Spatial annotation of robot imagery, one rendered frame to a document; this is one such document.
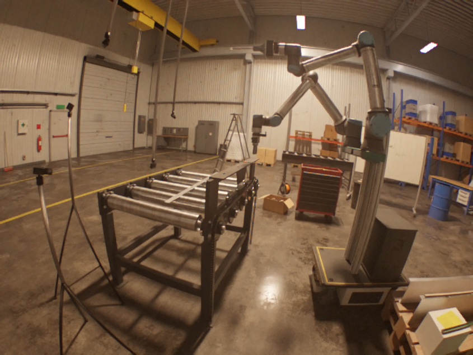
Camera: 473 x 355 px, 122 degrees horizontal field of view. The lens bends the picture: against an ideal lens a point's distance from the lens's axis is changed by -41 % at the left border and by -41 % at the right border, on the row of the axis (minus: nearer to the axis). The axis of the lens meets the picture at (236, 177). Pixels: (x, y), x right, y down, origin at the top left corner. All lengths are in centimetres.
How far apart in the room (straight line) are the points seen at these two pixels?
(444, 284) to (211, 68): 1319
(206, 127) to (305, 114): 535
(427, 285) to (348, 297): 72
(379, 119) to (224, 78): 1179
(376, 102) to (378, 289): 153
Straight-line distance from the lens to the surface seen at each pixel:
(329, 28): 1343
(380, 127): 150
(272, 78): 1227
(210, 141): 1216
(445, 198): 632
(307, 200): 394
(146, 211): 156
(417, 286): 208
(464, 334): 183
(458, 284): 243
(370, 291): 216
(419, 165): 602
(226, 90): 1267
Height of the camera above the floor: 145
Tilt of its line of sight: 12 degrees down
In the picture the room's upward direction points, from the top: 5 degrees clockwise
